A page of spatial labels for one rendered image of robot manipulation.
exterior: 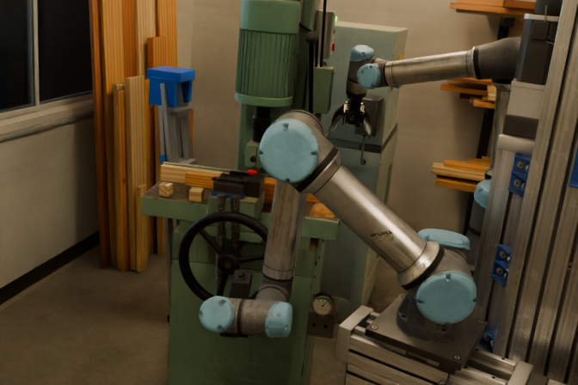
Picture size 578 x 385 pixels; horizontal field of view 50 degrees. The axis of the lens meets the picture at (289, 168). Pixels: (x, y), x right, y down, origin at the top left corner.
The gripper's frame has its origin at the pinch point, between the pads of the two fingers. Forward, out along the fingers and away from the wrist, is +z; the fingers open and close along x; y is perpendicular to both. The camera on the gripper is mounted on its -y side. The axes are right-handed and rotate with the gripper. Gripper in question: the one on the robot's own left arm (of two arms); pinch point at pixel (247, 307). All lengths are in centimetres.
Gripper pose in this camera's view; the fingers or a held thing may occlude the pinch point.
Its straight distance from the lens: 171.2
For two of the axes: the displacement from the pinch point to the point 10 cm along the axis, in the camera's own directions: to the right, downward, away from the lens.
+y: -0.8, 9.7, -2.3
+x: 9.9, 0.5, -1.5
